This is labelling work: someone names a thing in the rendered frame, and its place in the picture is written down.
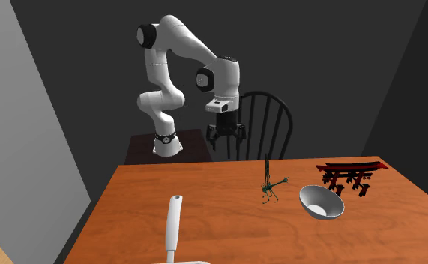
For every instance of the dark red robot stand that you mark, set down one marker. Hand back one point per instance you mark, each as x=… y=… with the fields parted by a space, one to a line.
x=191 y=146

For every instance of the black wooden spindle chair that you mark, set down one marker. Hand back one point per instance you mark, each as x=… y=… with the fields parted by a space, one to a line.
x=272 y=124

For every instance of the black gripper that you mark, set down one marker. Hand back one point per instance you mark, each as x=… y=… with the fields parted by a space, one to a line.
x=226 y=122

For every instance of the white bowl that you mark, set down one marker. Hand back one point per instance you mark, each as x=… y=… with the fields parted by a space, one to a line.
x=321 y=203

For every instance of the green dragonfly figure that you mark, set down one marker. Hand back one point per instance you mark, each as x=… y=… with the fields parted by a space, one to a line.
x=270 y=186

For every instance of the red torii gate model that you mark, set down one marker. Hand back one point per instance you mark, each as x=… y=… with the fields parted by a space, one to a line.
x=348 y=172

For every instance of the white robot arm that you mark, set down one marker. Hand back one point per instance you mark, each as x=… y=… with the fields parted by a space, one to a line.
x=162 y=69

